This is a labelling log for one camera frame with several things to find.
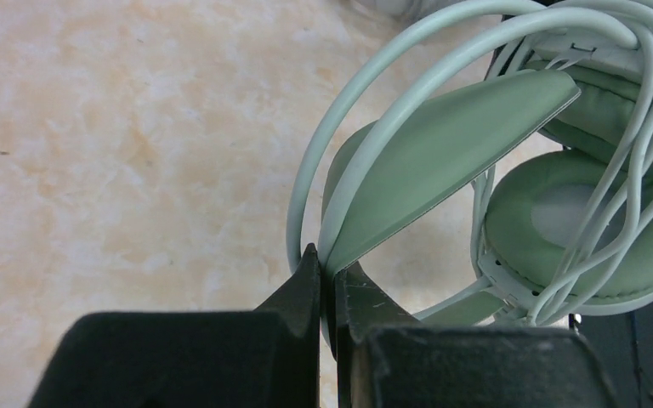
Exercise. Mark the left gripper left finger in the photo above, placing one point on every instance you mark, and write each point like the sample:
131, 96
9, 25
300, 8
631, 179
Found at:
265, 357

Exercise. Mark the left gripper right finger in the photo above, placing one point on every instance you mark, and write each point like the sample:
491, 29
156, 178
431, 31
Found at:
386, 358

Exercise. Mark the mint green headphones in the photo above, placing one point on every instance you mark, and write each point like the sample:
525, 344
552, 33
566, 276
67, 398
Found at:
548, 116

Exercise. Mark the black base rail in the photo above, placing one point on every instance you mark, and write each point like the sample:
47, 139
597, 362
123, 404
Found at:
624, 345

